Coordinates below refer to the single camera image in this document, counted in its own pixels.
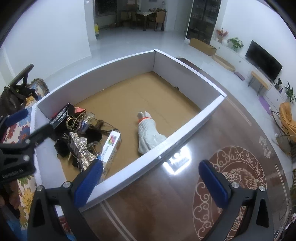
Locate clear blue safety glasses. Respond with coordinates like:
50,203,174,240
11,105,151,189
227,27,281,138
79,111,118,136

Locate wooden dining chair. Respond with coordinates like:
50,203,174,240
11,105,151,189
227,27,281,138
154,10,166,32

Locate black flat television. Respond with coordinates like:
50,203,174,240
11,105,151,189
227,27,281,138
245,41,282,82

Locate large white cardboard box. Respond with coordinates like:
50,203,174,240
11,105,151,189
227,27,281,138
31,49,226,208

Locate black velvet pouch with chain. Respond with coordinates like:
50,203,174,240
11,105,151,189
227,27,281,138
85,128,102,143

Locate purple floor mat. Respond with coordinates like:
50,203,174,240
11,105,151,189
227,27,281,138
258,96,272,116

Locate red flower vase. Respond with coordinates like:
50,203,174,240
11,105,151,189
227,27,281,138
216,28,229,43

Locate black printed box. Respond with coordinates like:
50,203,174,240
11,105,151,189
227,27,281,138
49,103,75,129

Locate blue white toothpaste box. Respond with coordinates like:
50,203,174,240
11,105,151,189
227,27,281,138
98,131,121,183

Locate green potted plant left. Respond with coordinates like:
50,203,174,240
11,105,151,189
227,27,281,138
228,37,244,52

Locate black glass display cabinet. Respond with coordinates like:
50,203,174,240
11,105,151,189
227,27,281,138
186,0,221,44

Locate white knit glove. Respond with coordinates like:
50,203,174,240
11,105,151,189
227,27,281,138
137,111,167,155

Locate black velvet pouch with cord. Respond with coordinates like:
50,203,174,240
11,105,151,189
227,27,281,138
54,138,70,158

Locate rhinestone bow hair clip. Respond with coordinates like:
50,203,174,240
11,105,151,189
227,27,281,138
69,132,96,172

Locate green potted plant right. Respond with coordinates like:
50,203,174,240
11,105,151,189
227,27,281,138
284,82,296,103

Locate wooden bench stool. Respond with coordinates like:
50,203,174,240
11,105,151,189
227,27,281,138
248,71,270,95

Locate orange lounge chair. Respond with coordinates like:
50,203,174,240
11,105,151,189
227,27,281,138
271,102,295,142

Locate round beige pet bed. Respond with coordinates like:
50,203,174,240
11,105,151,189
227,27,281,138
212,55,236,72

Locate green potted plant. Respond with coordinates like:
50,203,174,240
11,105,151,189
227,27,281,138
228,37,244,52
284,82,296,103

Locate brown cardboard box on floor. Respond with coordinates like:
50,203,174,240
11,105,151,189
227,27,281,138
189,38,217,56

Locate red candy wrapper pouch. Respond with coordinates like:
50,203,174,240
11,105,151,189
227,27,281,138
75,106,86,114

